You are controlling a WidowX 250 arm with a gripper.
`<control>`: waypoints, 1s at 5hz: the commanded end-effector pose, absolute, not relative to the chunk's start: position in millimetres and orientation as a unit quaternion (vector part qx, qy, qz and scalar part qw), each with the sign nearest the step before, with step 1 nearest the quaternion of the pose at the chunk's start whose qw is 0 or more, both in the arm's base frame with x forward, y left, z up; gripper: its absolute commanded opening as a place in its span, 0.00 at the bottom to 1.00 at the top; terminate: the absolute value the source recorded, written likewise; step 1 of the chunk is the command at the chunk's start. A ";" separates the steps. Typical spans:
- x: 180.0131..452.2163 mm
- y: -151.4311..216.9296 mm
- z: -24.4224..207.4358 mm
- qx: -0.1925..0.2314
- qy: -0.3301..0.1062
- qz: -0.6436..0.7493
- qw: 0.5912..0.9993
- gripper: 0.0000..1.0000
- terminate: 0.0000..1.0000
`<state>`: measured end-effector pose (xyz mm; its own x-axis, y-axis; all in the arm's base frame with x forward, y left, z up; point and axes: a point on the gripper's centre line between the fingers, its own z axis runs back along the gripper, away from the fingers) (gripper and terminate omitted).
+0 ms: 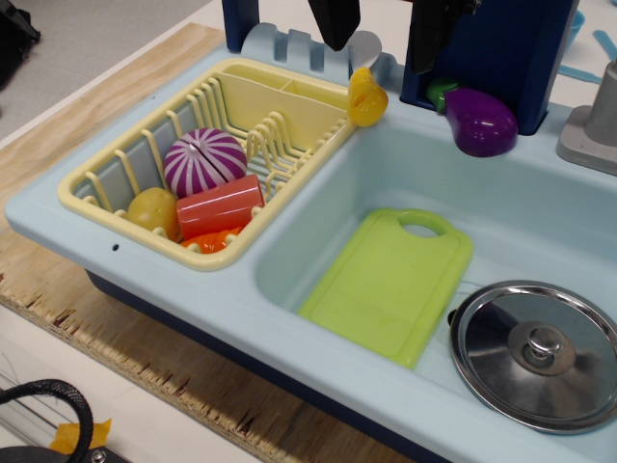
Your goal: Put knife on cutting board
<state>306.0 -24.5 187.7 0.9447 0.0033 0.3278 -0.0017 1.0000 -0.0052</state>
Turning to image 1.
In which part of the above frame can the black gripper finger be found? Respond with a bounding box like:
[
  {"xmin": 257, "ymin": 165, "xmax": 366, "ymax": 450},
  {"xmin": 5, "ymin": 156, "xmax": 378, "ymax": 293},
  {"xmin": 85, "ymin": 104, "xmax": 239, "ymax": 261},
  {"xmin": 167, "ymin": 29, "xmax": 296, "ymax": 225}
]
[
  {"xmin": 410, "ymin": 0, "xmax": 469, "ymax": 74},
  {"xmin": 308, "ymin": 0, "xmax": 361, "ymax": 51}
]

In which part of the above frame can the yellow tape piece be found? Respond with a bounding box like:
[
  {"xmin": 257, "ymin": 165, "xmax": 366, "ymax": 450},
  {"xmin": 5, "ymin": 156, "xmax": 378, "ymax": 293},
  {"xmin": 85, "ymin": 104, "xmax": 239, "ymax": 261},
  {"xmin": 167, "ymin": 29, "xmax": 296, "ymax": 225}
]
[{"xmin": 49, "ymin": 419, "xmax": 113, "ymax": 455}]

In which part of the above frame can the yellow toy potato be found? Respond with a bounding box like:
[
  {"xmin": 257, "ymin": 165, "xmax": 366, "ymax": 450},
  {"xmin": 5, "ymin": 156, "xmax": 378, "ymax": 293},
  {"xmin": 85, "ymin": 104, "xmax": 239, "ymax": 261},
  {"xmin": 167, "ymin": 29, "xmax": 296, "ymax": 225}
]
[{"xmin": 127, "ymin": 187, "xmax": 179, "ymax": 239}]

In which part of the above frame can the light blue toy sink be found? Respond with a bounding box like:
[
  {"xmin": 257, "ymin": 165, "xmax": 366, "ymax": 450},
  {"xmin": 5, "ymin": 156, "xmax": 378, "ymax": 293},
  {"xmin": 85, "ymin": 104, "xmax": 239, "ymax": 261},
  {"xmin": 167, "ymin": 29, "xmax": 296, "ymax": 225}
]
[{"xmin": 6, "ymin": 47, "xmax": 616, "ymax": 462}]

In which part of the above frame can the purple striped toy onion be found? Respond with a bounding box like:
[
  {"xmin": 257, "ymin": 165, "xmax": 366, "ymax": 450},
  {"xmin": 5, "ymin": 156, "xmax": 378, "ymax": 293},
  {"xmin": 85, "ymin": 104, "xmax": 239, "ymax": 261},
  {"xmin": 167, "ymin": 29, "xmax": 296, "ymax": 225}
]
[{"xmin": 164, "ymin": 127, "xmax": 248, "ymax": 198}]

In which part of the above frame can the purple toy eggplant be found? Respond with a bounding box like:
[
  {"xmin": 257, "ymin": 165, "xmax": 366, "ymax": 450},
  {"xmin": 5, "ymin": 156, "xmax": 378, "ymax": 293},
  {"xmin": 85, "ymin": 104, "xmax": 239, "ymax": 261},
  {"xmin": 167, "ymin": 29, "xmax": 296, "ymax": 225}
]
[{"xmin": 426, "ymin": 78, "xmax": 519, "ymax": 158}]

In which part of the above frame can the steel pot with lid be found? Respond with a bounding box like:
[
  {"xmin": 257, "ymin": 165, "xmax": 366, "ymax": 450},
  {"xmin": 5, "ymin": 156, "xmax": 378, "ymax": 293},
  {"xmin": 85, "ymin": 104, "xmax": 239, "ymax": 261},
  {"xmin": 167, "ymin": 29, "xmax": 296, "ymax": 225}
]
[{"xmin": 448, "ymin": 281, "xmax": 616, "ymax": 434}]

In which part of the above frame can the green plastic cutting board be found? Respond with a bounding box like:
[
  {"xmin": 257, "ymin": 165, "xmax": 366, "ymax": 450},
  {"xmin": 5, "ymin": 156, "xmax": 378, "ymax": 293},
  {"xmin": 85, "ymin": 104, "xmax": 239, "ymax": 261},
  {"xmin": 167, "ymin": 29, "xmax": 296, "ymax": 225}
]
[{"xmin": 298, "ymin": 208, "xmax": 473, "ymax": 368}]

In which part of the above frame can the red plastic cup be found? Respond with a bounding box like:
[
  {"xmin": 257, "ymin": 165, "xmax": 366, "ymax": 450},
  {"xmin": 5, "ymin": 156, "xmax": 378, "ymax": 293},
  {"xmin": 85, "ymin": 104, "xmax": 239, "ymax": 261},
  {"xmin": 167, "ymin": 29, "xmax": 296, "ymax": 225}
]
[{"xmin": 176, "ymin": 175, "xmax": 265, "ymax": 239}]

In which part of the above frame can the black braided cable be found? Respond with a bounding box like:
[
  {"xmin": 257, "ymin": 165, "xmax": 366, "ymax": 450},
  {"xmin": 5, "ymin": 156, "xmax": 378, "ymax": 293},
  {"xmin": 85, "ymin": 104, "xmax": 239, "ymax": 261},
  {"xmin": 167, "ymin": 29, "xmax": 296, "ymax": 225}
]
[{"xmin": 0, "ymin": 379, "xmax": 94, "ymax": 463}]

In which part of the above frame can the orange toy carrot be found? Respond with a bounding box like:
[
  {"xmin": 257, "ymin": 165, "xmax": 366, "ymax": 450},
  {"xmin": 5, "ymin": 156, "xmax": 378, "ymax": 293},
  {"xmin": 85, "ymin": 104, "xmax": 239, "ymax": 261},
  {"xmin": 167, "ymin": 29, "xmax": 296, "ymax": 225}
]
[{"xmin": 181, "ymin": 227, "xmax": 243, "ymax": 255}]

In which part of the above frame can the dark blue sink backsplash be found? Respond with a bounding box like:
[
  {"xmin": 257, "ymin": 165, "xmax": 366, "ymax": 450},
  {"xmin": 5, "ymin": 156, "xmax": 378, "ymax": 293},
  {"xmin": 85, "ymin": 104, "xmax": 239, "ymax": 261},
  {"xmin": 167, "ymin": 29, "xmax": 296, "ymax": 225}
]
[{"xmin": 222, "ymin": 1, "xmax": 579, "ymax": 135}]

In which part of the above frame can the grey toy faucet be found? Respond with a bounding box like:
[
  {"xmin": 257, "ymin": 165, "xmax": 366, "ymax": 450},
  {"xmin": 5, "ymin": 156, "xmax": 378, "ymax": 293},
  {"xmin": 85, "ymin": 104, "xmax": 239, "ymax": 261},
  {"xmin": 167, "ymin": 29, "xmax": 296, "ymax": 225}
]
[{"xmin": 556, "ymin": 61, "xmax": 617, "ymax": 176}]

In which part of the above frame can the wooden board base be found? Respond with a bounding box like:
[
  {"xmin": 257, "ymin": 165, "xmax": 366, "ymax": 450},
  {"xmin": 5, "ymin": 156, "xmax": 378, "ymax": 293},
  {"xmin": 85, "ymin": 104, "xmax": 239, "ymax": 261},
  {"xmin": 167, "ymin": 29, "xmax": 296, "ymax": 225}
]
[{"xmin": 1, "ymin": 20, "xmax": 402, "ymax": 462}]

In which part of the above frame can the yellow plastic dish rack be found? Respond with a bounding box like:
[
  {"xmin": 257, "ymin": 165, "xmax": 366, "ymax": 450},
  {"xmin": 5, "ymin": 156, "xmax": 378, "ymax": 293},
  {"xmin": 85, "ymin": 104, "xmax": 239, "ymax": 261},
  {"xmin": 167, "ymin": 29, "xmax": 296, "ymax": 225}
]
[{"xmin": 58, "ymin": 58, "xmax": 354, "ymax": 270}]

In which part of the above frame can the blue plastic utensil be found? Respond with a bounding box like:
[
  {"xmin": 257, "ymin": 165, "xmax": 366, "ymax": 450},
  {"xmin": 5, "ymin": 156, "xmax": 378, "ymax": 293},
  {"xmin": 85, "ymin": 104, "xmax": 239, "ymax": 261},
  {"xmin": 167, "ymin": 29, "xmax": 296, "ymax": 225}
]
[{"xmin": 558, "ymin": 10, "xmax": 616, "ymax": 84}]

